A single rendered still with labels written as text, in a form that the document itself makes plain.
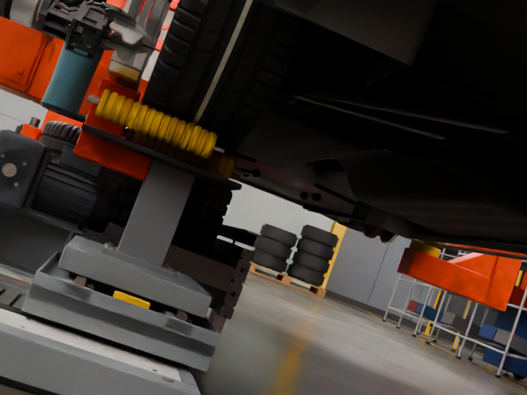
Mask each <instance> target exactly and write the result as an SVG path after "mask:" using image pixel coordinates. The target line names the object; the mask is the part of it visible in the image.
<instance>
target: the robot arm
mask: <svg viewBox="0 0 527 395"><path fill-rule="evenodd" d="M106 2H107V0H59V1H57V0H0V16H2V17H5V18H6V19H9V20H11V21H14V22H16V23H19V24H22V25H24V26H26V27H29V28H31V29H36V30H38V31H41V32H43V33H46V34H49V35H51V36H53V37H55V38H58V39H60V40H63V41H65V42H66V46H65V50H67V51H69V52H72V53H75V54H77V55H79V56H83V57H85V58H86V59H89V60H92V59H93V57H94V55H95V53H96V51H98V50H99V49H104V50H115V51H116V52H117V54H118V57H119V58H120V59H122V60H129V59H130V58H131V57H133V56H134V55H135V54H136V53H151V52H154V50H155V47H156V45H155V44H154V42H153V41H152V39H151V38H150V37H149V35H148V34H147V33H146V32H145V31H144V29H143V28H142V27H141V26H140V25H138V24H137V23H136V21H135V20H134V19H133V18H132V17H131V16H130V15H128V14H127V13H126V12H125V11H124V10H122V9H120V8H118V7H117V6H115V5H109V4H107V3H106ZM108 24H110V25H109V27H110V29H112V30H113V31H114V33H112V34H110V35H108V33H109V31H108V30H107V29H106V28H107V25H108ZM74 48H76V49H80V50H81V51H84V52H86V53H88V55H87V56H86V55H83V54H81V53H78V52H76V51H74Z"/></svg>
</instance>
